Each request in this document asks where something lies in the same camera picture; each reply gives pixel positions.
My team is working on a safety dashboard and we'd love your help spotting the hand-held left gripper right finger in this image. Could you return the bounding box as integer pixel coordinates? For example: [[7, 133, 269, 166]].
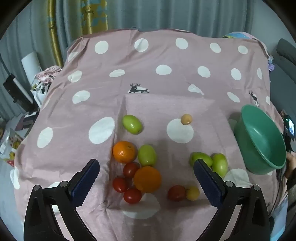
[[194, 159, 271, 241]]

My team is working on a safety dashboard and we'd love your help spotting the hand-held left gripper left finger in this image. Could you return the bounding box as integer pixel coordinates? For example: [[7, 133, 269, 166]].
[[23, 159, 100, 241]]

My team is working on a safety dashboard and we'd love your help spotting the yellow cherry tomato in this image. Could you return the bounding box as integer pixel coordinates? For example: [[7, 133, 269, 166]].
[[186, 186, 200, 201]]

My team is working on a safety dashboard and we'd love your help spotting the green jujube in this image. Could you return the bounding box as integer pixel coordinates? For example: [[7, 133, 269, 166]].
[[138, 145, 157, 167], [190, 152, 213, 168], [122, 115, 142, 135], [211, 153, 228, 178]]

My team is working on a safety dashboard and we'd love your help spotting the green plastic bowl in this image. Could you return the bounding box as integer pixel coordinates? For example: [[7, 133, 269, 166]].
[[233, 104, 287, 175]]

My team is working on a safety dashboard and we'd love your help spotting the red cherry tomato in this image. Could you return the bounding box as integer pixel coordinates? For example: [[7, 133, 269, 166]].
[[123, 162, 141, 178], [167, 185, 187, 202], [112, 177, 127, 193], [123, 188, 142, 204]]

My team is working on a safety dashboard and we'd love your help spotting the small mandarin orange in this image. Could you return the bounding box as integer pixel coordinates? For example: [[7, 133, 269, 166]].
[[112, 141, 137, 163]]

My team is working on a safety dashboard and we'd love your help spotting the large orange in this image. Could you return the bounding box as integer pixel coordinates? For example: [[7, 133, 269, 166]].
[[134, 166, 162, 193]]

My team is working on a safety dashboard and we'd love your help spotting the person's right forearm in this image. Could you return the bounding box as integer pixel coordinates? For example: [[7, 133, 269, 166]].
[[285, 173, 296, 217]]

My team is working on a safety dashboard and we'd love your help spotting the person's right hand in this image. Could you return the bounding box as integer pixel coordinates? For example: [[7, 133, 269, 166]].
[[286, 153, 296, 179]]

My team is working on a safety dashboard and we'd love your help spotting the grey sofa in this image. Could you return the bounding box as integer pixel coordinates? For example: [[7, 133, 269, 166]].
[[270, 38, 296, 112]]

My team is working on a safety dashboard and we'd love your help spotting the small brown round fruit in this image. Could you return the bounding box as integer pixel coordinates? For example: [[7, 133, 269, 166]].
[[181, 113, 192, 126]]

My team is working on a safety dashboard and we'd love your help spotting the colourful printed bag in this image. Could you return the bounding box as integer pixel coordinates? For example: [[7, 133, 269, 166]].
[[0, 128, 25, 167]]

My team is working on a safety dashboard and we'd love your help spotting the black device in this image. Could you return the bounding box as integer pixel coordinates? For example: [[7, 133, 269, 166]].
[[3, 74, 35, 112]]

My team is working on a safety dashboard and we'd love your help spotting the pile of clothes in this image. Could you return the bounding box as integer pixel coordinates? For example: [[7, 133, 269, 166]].
[[31, 65, 63, 93]]

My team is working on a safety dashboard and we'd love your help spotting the pink polka dot blanket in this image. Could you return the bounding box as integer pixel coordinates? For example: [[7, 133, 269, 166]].
[[10, 29, 289, 241]]

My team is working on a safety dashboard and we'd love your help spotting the white paper roll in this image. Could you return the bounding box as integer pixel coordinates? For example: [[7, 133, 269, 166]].
[[21, 52, 42, 81]]

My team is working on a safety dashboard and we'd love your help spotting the yellow patterned curtain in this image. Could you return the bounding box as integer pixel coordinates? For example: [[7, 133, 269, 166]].
[[80, 0, 109, 35]]

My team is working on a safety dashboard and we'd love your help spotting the grey curtain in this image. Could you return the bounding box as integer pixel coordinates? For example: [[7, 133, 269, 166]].
[[0, 0, 262, 116]]

